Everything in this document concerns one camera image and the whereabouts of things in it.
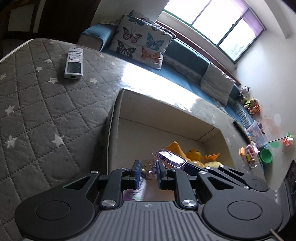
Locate yellow dinosaur toy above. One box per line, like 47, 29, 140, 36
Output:
186, 149, 205, 168

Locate white remote control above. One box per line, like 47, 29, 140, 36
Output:
64, 47, 83, 79

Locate small toy car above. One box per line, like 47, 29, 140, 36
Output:
245, 145, 258, 169

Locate window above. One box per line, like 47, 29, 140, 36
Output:
163, 0, 265, 63

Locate blue sofa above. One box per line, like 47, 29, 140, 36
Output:
78, 24, 254, 128

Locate yellow plush chick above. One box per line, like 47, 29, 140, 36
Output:
203, 153, 222, 168

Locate stuffed toys pile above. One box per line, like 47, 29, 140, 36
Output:
239, 86, 261, 116

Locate small yellow toy piece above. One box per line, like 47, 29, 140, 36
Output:
238, 147, 245, 156

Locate orange dinosaur toy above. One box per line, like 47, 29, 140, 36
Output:
166, 141, 191, 161

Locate grey quilted star cover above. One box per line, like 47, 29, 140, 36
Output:
1, 39, 264, 240

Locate clear plastic storage box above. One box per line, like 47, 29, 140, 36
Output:
247, 121, 268, 148

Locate grey sofa cushion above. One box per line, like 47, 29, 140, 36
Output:
200, 64, 235, 105

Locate purple cheers card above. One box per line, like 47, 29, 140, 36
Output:
123, 178, 147, 201

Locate black remote control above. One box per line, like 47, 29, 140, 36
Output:
233, 120, 249, 140

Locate grey cardboard box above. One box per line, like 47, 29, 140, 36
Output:
105, 87, 236, 202

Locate butterfly print pillow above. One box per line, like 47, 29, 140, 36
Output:
109, 10, 175, 71

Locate colourful pinwheel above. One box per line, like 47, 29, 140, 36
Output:
268, 133, 295, 148

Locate clear glitter cube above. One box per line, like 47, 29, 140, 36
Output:
141, 148, 187, 180

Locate green plastic bowl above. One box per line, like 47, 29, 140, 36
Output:
259, 148, 273, 164

